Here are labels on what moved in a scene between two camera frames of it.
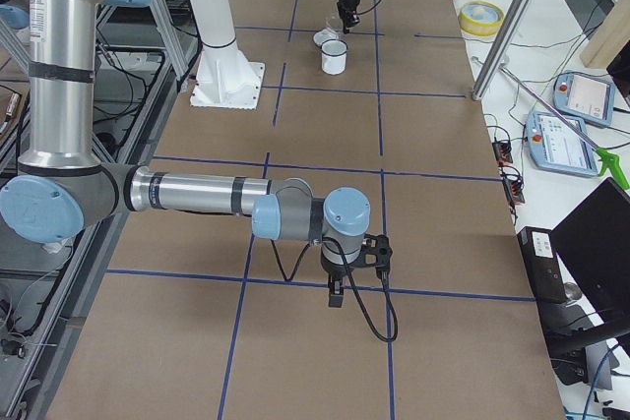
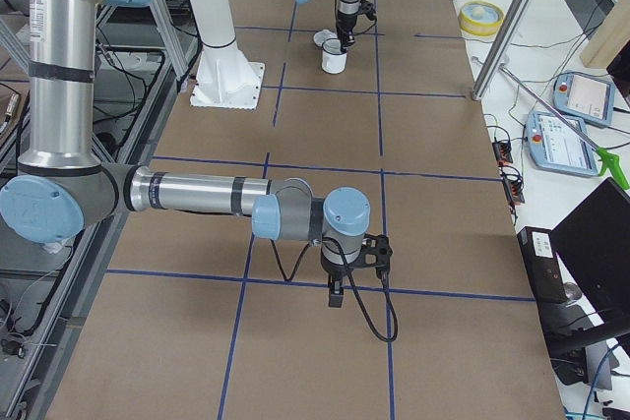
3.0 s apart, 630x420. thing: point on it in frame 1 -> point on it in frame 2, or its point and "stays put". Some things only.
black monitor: x=594 y=243 stays put
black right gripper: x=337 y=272 stays put
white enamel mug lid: x=324 y=34 stays put
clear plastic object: x=335 y=22 -> x=333 y=46
